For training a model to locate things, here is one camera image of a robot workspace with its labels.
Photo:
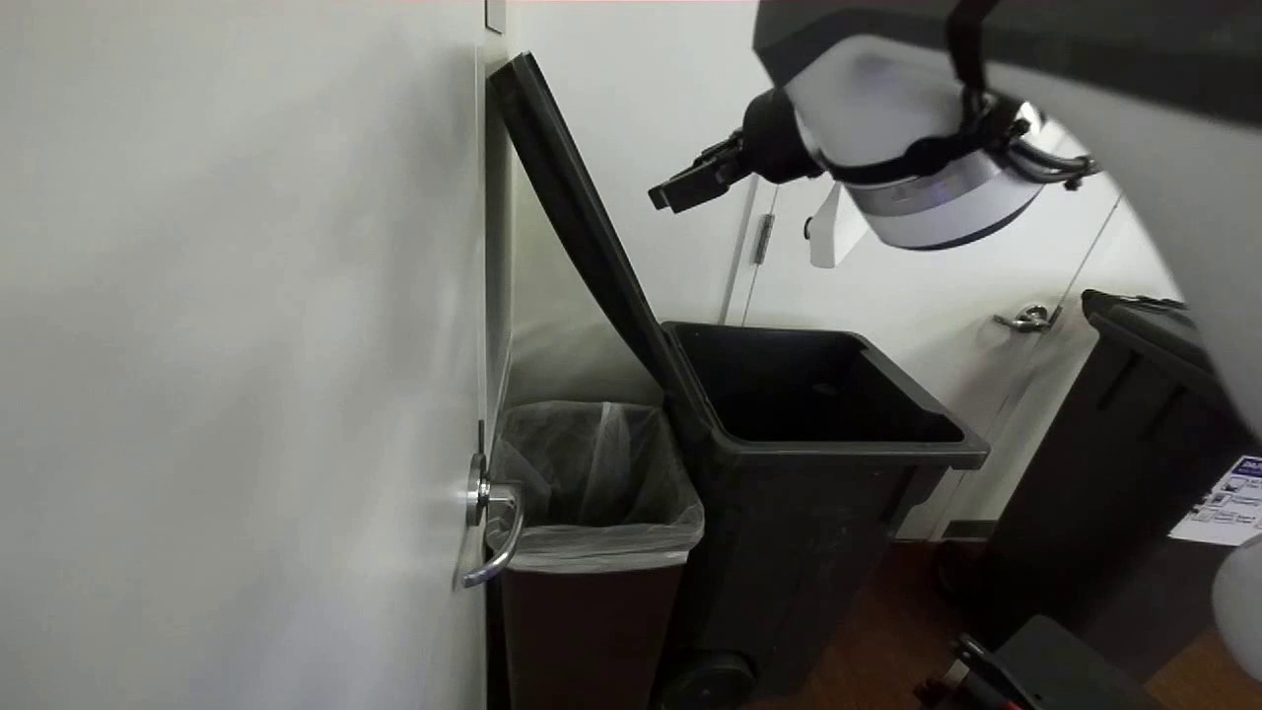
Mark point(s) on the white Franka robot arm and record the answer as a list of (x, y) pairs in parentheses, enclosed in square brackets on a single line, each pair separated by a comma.
[(907, 144)]

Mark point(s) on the white printed paper sheet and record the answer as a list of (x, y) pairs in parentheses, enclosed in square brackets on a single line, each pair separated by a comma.
[(1229, 505)]

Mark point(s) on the clear plastic bin liner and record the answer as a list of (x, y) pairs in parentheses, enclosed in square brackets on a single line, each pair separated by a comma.
[(592, 474)]

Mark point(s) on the black wheeled bin body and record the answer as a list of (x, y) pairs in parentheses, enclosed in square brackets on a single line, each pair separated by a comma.
[(802, 553)]

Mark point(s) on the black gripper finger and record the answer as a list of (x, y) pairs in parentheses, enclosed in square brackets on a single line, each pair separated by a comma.
[(710, 187), (696, 166)]

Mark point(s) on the small brown trash can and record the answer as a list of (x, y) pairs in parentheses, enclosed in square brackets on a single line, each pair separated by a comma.
[(576, 643)]

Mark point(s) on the black bin with paper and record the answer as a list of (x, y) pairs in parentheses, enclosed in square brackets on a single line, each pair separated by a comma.
[(1106, 457)]

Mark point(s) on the grey door hinge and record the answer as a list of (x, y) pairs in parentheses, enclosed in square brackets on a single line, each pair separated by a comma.
[(763, 239)]

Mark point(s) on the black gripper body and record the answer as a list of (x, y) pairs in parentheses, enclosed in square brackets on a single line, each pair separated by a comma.
[(781, 139)]

